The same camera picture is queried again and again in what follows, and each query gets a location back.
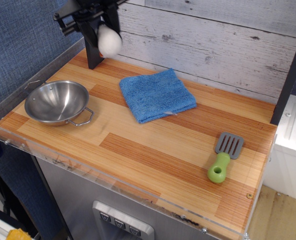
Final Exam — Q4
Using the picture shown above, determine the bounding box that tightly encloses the stainless steel bowl with handles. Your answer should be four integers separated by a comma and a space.
25, 80, 94, 127

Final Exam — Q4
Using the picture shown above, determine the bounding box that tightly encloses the white ridged side cabinet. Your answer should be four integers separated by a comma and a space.
263, 95, 296, 199

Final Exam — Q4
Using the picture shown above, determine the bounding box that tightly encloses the clear acrylic front guard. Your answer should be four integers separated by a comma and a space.
0, 128, 248, 240

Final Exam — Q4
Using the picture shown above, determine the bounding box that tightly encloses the dark grey left post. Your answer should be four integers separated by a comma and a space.
85, 40, 104, 70

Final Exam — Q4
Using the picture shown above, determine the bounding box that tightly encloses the silver dispenser button panel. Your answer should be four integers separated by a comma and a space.
92, 200, 155, 240

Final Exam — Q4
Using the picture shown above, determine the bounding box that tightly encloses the dark grey post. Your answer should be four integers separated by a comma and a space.
270, 52, 296, 126
85, 40, 104, 70

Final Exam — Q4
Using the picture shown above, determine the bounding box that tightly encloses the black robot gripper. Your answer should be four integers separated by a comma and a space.
53, 0, 125, 48

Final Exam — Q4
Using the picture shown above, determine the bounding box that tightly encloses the white plush egg black band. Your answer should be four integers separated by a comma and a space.
97, 23, 123, 58

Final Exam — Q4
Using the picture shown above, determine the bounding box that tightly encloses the blue folded cloth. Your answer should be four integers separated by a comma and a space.
119, 68, 197, 124

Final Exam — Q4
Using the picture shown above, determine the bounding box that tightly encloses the dark grey right post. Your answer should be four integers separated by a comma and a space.
270, 52, 296, 126

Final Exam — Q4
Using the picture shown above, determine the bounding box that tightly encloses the grey spatula green handle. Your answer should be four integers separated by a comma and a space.
207, 132, 244, 184

